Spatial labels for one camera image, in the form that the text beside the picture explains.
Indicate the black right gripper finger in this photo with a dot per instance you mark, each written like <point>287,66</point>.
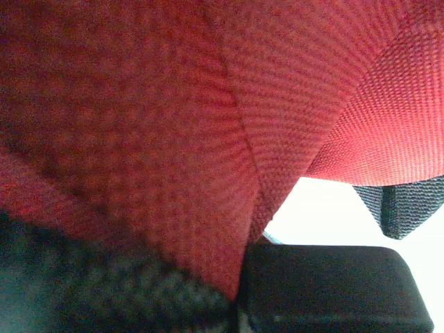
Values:
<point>308,288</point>

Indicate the red student backpack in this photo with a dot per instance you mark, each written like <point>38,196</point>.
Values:
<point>145,145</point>

